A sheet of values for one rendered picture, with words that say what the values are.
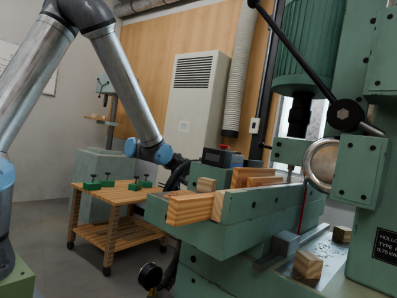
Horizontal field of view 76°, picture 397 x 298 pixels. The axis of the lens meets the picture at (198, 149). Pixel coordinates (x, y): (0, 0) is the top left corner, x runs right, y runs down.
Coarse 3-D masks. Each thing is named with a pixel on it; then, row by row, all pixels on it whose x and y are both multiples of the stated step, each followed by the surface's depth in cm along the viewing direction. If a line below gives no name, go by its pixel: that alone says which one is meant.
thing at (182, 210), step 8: (176, 200) 37; (184, 200) 38; (192, 200) 39; (200, 200) 41; (208, 200) 42; (168, 208) 38; (176, 208) 37; (184, 208) 38; (192, 208) 39; (200, 208) 41; (208, 208) 43; (168, 216) 38; (176, 216) 37; (184, 216) 38; (192, 216) 40; (200, 216) 41; (208, 216) 43; (176, 224) 37; (184, 224) 39
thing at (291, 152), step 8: (272, 144) 71; (280, 144) 69; (288, 144) 68; (296, 144) 67; (304, 144) 65; (272, 152) 71; (280, 152) 69; (288, 152) 68; (296, 152) 66; (304, 152) 65; (272, 160) 70; (280, 160) 69; (288, 160) 68; (296, 160) 66; (288, 168) 70
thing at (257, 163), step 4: (244, 160) 69; (248, 160) 68; (252, 160) 70; (256, 160) 73; (244, 164) 69; (248, 164) 69; (252, 164) 70; (256, 164) 72; (260, 164) 74; (232, 168) 76
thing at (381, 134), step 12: (252, 0) 64; (264, 12) 63; (276, 24) 61; (288, 48) 58; (300, 60) 56; (312, 72) 54; (324, 84) 53; (336, 108) 49; (348, 108) 48; (360, 108) 47; (336, 120) 49; (348, 120) 48; (360, 120) 47; (372, 132) 47; (384, 132) 46
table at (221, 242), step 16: (160, 192) 57; (160, 208) 52; (288, 208) 61; (304, 208) 70; (320, 208) 83; (160, 224) 51; (192, 224) 46; (208, 224) 44; (240, 224) 44; (256, 224) 49; (272, 224) 55; (288, 224) 63; (192, 240) 46; (208, 240) 43; (224, 240) 41; (240, 240) 45; (256, 240) 50; (224, 256) 42
